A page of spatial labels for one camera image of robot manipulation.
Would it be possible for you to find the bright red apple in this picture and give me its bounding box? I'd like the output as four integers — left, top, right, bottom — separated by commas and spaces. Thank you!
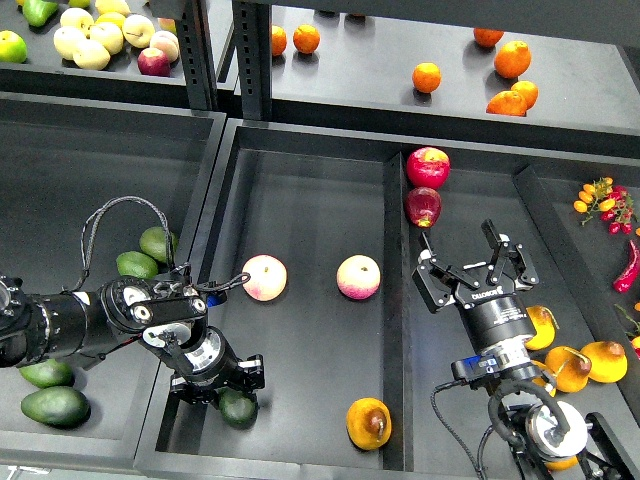
406, 147, 450, 190

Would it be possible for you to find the red apple on shelf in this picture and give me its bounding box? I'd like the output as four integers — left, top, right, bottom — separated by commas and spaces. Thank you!
137, 47, 171, 77

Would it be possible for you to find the yellow pear under arm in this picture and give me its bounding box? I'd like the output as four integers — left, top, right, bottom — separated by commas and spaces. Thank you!
545, 455, 579, 472

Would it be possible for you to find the yellow lemon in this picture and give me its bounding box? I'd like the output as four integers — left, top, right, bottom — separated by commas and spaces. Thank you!
95, 11, 126, 29

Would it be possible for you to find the black left tray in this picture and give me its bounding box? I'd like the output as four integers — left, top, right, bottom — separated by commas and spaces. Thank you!
1, 93, 226, 470

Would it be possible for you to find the yellow pear middle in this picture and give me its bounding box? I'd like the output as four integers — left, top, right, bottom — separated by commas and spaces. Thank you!
544, 346, 592, 393

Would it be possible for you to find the peach on shelf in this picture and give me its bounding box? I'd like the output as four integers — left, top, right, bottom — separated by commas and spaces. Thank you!
149, 30, 180, 63

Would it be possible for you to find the green avocado bottom left lower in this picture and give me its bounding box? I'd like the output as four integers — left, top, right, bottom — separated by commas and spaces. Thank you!
20, 386, 91, 428

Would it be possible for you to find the large orange right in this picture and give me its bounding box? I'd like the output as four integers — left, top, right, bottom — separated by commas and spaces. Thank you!
494, 40, 532, 79

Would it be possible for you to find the orange shelf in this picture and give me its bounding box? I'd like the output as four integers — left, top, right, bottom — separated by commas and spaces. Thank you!
271, 25, 288, 57
473, 28, 504, 48
293, 24, 321, 55

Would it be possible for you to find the orange right front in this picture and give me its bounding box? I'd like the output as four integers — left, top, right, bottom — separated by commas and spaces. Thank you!
486, 90, 527, 116

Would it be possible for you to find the black shelf post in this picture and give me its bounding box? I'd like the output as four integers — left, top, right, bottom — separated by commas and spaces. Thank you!
232, 1, 272, 121

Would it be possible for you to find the red chili pepper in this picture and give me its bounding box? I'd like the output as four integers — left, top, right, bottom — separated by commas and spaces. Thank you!
612, 240, 639, 293

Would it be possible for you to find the pale yellow pear front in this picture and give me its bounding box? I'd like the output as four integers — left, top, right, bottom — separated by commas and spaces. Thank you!
72, 39, 111, 71

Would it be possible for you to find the pale pink apple right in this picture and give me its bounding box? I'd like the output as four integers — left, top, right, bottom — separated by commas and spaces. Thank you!
336, 254, 381, 300

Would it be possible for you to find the dark green avocado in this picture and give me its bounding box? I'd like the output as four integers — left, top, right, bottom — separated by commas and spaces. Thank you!
219, 389, 258, 428

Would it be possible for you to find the black centre tray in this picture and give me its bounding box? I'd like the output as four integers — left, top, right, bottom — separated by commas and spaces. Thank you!
135, 122, 639, 479

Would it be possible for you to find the pale pink apple left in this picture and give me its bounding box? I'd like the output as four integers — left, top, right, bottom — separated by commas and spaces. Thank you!
242, 254, 287, 302

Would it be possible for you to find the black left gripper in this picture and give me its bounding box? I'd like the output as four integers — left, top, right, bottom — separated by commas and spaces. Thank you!
169, 326, 265, 409

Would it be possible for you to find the yellow pear brown spot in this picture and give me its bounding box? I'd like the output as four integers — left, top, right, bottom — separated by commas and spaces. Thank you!
345, 397, 392, 451

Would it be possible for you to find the cherry tomato bunch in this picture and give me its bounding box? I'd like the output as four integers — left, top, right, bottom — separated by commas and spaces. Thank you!
573, 177, 637, 235

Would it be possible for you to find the pale pink apple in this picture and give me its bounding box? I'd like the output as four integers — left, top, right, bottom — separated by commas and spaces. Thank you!
242, 254, 287, 302
336, 254, 381, 300

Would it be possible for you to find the green avocado bottom left upper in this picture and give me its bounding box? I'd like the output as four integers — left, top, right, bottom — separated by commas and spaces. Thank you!
19, 359, 74, 389

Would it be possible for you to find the green avocado middle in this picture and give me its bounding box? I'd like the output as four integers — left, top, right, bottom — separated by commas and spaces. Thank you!
116, 251, 159, 279

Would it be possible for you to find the dark red apple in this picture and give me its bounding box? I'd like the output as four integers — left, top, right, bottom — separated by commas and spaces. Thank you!
404, 187, 442, 228

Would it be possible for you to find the orange on shelf centre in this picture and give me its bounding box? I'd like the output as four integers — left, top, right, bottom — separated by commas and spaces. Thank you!
412, 62, 442, 94

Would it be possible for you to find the orange right small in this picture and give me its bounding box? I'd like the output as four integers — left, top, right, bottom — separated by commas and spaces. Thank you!
511, 80, 539, 109

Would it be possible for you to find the yellow pear upper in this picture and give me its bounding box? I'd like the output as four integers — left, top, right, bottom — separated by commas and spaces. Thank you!
525, 305, 557, 351

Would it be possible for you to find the green avocado top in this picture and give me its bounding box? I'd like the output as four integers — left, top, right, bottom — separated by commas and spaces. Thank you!
139, 226, 168, 265

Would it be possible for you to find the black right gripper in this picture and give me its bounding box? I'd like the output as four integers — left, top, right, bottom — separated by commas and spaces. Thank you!
412, 219, 539, 353

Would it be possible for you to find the orange shelf top right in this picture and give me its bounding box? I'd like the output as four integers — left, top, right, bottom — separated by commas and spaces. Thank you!
473, 28, 504, 48

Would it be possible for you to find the pale yellow pear right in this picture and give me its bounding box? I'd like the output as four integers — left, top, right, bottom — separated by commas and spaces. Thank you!
122, 14, 155, 49

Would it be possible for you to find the orange shelf far left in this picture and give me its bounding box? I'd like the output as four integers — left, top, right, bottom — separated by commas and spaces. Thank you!
271, 25, 288, 57

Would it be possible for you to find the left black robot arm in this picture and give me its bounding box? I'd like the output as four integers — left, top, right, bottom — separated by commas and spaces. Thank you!
1, 197, 265, 404

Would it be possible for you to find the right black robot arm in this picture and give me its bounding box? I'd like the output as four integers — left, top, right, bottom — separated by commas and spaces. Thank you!
412, 220, 639, 479

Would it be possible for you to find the black tray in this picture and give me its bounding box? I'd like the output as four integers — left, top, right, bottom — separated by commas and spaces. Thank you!
1, 93, 226, 470
135, 122, 639, 479

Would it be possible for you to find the pale yellow pear centre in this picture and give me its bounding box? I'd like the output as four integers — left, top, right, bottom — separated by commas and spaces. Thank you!
89, 22, 124, 55

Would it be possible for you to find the pale yellow pear left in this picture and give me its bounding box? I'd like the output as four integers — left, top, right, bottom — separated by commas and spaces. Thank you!
53, 26, 86, 61

